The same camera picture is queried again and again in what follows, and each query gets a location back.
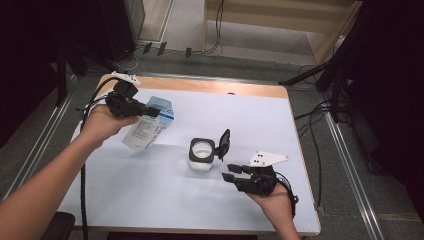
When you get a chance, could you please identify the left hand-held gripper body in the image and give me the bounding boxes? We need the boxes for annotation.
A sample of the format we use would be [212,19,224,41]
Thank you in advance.
[105,70,148,120]

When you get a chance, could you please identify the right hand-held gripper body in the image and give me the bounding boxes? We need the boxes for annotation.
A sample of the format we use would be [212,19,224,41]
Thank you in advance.
[234,150,291,197]

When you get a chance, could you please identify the white blue plastic bag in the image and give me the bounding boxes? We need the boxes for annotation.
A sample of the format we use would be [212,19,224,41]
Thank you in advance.
[121,95,175,151]

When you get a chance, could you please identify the clear jar with black lid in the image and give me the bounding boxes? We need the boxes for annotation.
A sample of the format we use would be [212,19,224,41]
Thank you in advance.
[188,128,231,172]

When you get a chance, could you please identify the person's right hand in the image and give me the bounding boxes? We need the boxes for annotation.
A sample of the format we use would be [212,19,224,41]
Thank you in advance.
[247,182,297,232]

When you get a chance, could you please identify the person's left hand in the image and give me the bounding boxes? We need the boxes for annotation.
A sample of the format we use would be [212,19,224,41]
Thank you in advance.
[79,103,140,150]

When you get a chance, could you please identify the white paper sheet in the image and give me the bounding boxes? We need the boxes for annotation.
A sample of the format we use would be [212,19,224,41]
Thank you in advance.
[58,87,321,234]

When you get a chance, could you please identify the black cabinet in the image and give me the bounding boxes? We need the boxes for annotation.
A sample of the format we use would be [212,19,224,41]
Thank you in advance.
[99,0,146,63]

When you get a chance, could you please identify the black tripod stand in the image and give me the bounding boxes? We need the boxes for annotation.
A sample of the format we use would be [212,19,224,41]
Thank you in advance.
[278,49,355,124]

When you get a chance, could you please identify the black rounded object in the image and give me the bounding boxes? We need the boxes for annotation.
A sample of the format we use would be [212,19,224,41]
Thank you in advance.
[40,211,77,240]

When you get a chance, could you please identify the light wooden shelf unit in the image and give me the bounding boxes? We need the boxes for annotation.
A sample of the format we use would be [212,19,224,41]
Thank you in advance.
[202,0,364,65]

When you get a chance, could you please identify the black curtain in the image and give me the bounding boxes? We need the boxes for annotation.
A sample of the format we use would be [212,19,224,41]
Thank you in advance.
[344,0,424,218]

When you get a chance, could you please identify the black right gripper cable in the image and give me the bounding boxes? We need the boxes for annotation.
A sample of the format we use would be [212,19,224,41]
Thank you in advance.
[274,171,300,219]

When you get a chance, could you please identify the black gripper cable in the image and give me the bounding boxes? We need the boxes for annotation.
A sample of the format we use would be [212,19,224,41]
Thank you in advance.
[274,171,300,219]
[75,77,118,240]

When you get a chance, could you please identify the black floor cables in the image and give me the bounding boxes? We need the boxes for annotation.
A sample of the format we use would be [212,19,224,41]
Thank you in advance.
[294,64,333,209]

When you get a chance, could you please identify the metal floor rail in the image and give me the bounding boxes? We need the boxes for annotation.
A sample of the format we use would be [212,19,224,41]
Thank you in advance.
[0,89,79,201]
[323,111,386,240]

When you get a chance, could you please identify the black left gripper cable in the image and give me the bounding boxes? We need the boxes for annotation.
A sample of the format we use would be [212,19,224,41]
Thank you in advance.
[75,77,118,240]

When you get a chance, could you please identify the black hanging cable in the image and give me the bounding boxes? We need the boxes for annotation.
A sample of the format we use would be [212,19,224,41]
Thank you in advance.
[202,0,225,55]

